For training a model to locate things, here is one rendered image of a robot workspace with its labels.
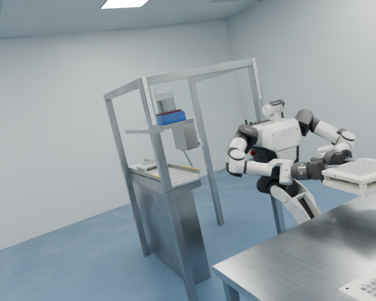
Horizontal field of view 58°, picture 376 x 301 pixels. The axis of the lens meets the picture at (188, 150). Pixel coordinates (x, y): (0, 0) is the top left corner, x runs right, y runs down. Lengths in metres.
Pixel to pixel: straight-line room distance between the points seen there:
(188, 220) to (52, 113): 3.34
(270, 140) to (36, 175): 4.16
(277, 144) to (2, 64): 4.40
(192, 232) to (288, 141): 1.24
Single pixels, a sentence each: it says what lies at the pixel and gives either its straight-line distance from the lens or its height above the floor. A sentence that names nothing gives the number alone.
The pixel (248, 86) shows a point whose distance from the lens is 2.84.
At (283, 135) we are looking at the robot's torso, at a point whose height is 1.21.
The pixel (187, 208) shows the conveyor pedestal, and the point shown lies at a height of 0.66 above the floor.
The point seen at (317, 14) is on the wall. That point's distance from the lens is 5.77.
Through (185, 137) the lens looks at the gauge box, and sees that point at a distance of 2.60.
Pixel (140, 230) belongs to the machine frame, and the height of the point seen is 0.30.
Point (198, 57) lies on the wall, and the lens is 6.71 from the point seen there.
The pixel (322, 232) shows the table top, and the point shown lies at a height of 0.90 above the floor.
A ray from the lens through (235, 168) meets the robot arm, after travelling 1.77.
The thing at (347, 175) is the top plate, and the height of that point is 1.09.
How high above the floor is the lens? 1.54
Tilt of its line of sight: 9 degrees down
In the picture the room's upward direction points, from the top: 12 degrees counter-clockwise
